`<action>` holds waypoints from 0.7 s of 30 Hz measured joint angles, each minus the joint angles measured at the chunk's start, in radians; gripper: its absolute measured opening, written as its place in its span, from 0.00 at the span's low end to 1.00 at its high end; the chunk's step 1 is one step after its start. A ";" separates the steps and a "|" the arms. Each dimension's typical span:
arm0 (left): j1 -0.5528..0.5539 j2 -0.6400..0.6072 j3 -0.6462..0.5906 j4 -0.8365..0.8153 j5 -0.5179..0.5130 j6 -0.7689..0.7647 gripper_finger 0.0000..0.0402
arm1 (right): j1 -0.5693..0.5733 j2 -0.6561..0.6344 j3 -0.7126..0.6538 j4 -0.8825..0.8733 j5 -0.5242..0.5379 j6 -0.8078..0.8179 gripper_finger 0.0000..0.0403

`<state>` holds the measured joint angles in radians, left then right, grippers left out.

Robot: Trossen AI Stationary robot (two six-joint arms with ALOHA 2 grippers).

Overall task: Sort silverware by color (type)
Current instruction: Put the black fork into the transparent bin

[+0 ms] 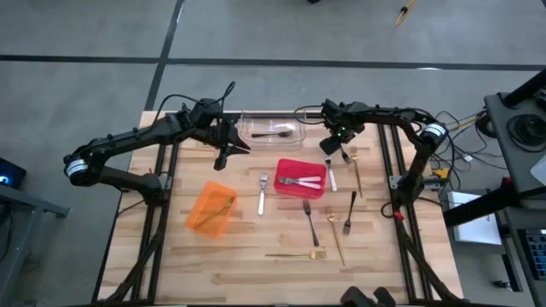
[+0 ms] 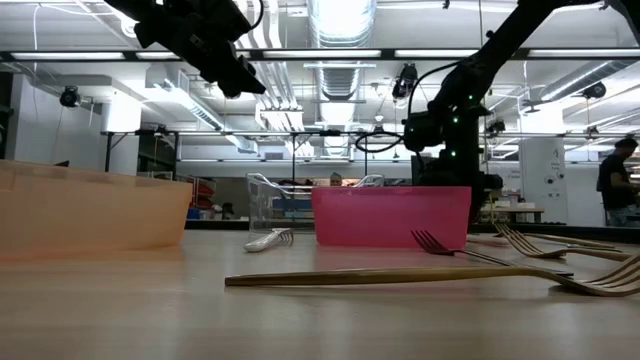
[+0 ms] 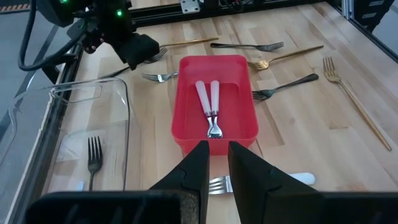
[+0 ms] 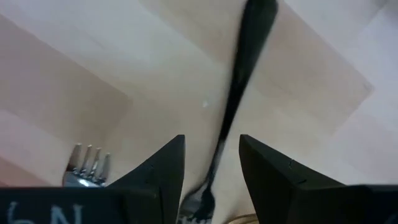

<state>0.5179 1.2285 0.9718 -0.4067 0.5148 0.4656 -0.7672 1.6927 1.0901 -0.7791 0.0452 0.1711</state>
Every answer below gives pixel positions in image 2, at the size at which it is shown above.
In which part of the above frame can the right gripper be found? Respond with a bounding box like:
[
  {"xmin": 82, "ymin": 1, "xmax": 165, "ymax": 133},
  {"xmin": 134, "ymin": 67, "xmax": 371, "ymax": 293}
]
[{"xmin": 403, "ymin": 103, "xmax": 504, "ymax": 222}]

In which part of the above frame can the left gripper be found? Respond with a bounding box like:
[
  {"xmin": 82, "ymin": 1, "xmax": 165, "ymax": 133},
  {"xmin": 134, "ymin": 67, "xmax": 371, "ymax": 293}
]
[{"xmin": 133, "ymin": 0, "xmax": 268, "ymax": 100}]

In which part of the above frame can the gold fork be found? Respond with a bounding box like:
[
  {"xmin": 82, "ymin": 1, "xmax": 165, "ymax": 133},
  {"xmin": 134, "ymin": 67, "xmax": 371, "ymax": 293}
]
[
  {"xmin": 493, "ymin": 222, "xmax": 632, "ymax": 262},
  {"xmin": 223, "ymin": 252, "xmax": 640, "ymax": 299}
]

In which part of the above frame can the red plastic bin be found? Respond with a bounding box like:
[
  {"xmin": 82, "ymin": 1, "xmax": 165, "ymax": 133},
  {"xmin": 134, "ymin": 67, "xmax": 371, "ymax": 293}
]
[{"xmin": 310, "ymin": 185, "xmax": 473, "ymax": 250}]

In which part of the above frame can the black fork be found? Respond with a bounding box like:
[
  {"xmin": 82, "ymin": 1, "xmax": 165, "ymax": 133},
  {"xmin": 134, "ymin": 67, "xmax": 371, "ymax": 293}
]
[
  {"xmin": 519, "ymin": 231, "xmax": 624, "ymax": 251},
  {"xmin": 410, "ymin": 229, "xmax": 576, "ymax": 279}
]

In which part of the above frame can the red parts-bin rack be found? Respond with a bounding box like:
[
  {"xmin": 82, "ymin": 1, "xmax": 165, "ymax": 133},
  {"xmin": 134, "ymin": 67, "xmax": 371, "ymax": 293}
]
[{"xmin": 191, "ymin": 178, "xmax": 218, "ymax": 209}]

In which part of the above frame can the clear plastic bin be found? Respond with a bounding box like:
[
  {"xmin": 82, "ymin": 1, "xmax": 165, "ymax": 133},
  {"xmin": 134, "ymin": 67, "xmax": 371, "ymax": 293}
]
[{"xmin": 244, "ymin": 172, "xmax": 386, "ymax": 246}]

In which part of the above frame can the orange plastic bin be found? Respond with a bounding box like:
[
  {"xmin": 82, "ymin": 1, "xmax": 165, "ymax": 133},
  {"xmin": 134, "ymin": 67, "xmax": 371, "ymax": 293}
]
[{"xmin": 0, "ymin": 159, "xmax": 194, "ymax": 259}]

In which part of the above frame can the black ceiling-mounted camera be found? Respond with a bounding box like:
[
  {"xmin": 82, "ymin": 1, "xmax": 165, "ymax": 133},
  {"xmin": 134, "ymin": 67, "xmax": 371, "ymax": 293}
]
[
  {"xmin": 392, "ymin": 62, "xmax": 419, "ymax": 101},
  {"xmin": 582, "ymin": 81, "xmax": 608, "ymax": 100},
  {"xmin": 59, "ymin": 85, "xmax": 81, "ymax": 109}
]

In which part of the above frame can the silver ventilation duct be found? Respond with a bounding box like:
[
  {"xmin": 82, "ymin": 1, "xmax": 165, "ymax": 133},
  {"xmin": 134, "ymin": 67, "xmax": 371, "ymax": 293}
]
[{"xmin": 307, "ymin": 0, "xmax": 377, "ymax": 161}]

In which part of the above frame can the white-handled silver fork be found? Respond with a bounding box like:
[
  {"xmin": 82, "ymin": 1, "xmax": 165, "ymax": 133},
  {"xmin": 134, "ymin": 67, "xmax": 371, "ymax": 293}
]
[{"xmin": 243, "ymin": 227, "xmax": 295, "ymax": 254}]

